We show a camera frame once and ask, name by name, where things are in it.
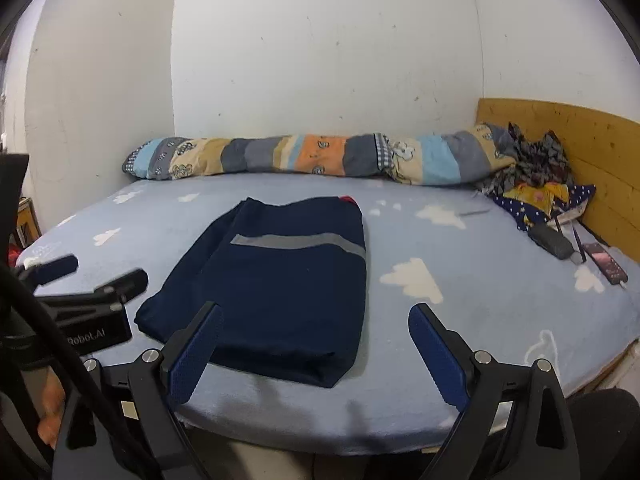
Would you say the patchwork rolled quilt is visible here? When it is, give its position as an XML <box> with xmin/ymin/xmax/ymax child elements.
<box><xmin>122</xmin><ymin>124</ymin><xmax>518</xmax><ymax>186</ymax></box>

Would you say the light blue cloud bedsheet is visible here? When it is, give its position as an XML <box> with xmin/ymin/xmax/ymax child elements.
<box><xmin>22</xmin><ymin>174</ymin><xmax>639</xmax><ymax>455</ymax></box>

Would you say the navy blue garment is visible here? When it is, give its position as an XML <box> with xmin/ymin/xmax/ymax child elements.
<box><xmin>134</xmin><ymin>196</ymin><xmax>368</xmax><ymax>388</ymax></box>

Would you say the person's hand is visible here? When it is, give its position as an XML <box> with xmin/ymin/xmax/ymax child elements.
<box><xmin>37</xmin><ymin>368</ymin><xmax>66</xmax><ymax>448</ymax></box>

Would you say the smartphone with pink screen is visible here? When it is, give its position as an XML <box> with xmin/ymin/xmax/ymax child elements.
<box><xmin>582</xmin><ymin>243</ymin><xmax>628</xmax><ymax>285</ymax></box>

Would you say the wooden headboard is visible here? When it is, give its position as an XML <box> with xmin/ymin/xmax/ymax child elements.
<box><xmin>476</xmin><ymin>98</ymin><xmax>640</xmax><ymax>260</ymax></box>

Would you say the dark patterned clothes pile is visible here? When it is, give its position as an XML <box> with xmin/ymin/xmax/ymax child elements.
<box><xmin>475</xmin><ymin>124</ymin><xmax>597</xmax><ymax>232</ymax></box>

